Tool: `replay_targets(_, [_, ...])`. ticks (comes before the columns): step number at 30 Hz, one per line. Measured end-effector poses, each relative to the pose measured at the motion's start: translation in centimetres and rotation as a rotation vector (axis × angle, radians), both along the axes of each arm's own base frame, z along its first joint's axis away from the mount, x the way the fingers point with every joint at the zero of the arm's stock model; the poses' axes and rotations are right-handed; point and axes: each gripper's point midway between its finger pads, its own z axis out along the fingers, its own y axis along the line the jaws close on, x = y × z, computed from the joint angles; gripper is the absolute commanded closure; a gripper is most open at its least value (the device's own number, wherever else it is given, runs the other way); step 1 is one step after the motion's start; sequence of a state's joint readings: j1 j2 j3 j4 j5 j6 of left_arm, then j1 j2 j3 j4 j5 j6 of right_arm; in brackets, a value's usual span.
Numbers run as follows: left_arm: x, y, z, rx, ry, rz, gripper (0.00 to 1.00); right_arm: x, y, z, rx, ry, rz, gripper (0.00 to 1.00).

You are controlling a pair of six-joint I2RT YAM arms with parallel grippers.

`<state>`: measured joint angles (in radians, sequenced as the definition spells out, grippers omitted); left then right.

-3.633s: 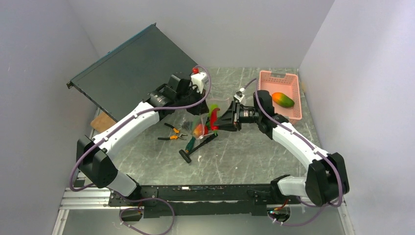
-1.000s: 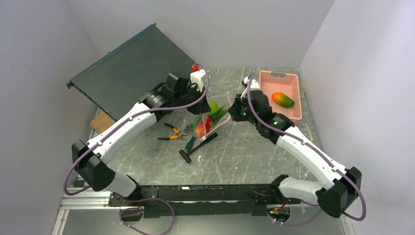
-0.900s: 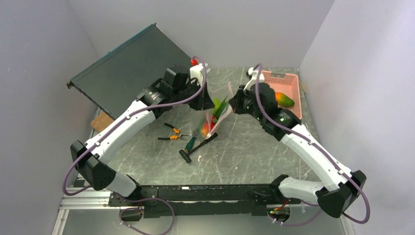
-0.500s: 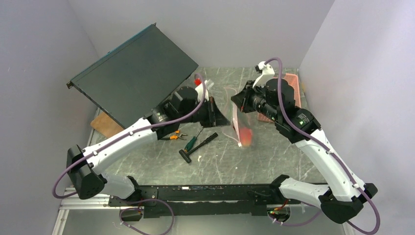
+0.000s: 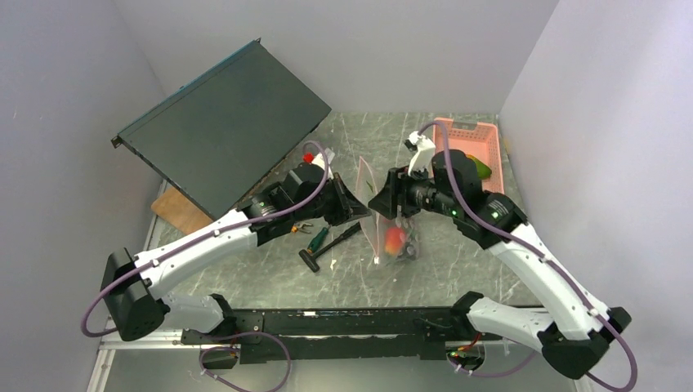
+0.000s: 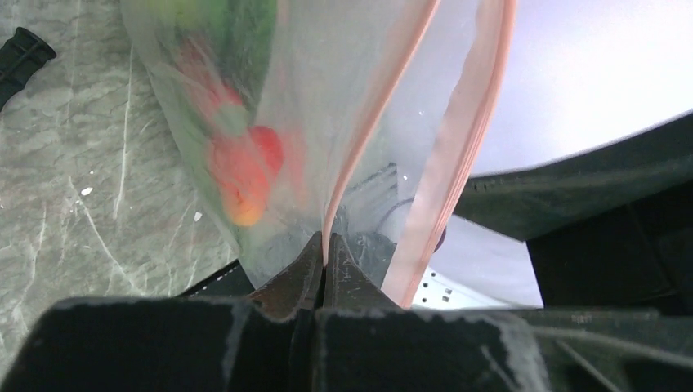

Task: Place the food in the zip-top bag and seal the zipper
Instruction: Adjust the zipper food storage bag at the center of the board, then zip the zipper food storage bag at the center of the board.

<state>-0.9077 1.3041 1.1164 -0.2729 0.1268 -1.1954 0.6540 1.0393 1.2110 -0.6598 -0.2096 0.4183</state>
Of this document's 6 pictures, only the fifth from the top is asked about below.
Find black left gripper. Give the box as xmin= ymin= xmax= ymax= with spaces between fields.
xmin=294 ymin=172 xmax=372 ymax=227

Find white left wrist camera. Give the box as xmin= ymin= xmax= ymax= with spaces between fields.
xmin=302 ymin=149 xmax=335 ymax=178

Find green handled screwdriver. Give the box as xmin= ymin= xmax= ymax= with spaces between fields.
xmin=306 ymin=226 xmax=330 ymax=254

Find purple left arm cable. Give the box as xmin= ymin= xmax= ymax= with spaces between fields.
xmin=81 ymin=140 xmax=333 ymax=392

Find orange handled pliers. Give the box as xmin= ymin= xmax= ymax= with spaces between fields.
xmin=291 ymin=221 xmax=313 ymax=234

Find aluminium frame rail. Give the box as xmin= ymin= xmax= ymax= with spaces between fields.
xmin=86 ymin=318 xmax=188 ymax=392

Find black hammer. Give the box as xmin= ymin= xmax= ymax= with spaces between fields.
xmin=298 ymin=223 xmax=362 ymax=273

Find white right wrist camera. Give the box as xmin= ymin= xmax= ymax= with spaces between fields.
xmin=405 ymin=131 xmax=436 ymax=176

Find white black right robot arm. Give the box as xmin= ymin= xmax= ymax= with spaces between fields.
xmin=369 ymin=149 xmax=637 ymax=380

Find orange green mango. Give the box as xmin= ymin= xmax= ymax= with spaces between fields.
xmin=467 ymin=154 xmax=493 ymax=180

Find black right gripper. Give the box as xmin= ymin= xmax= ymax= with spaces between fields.
xmin=368 ymin=161 xmax=460 ymax=220

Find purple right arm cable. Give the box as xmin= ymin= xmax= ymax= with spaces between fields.
xmin=418 ymin=119 xmax=639 ymax=392

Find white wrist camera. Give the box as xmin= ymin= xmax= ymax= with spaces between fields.
xmin=302 ymin=149 xmax=335 ymax=178
xmin=405 ymin=131 xmax=436 ymax=176

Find pink plastic basket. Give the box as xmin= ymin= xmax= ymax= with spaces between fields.
xmin=436 ymin=118 xmax=505 ymax=194

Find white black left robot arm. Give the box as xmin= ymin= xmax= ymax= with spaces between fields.
xmin=100 ymin=163 xmax=370 ymax=343

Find wooden block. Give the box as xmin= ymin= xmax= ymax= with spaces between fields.
xmin=151 ymin=188 xmax=213 ymax=235

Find red tomato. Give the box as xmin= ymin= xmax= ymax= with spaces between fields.
xmin=383 ymin=226 xmax=407 ymax=256

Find dark flat network switch box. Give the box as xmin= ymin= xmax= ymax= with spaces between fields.
xmin=111 ymin=39 xmax=332 ymax=220

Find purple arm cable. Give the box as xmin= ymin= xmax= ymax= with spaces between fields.
xmin=418 ymin=119 xmax=639 ymax=392
xmin=81 ymin=140 xmax=333 ymax=392

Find clear zip top bag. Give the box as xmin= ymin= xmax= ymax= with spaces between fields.
xmin=354 ymin=155 xmax=423 ymax=268

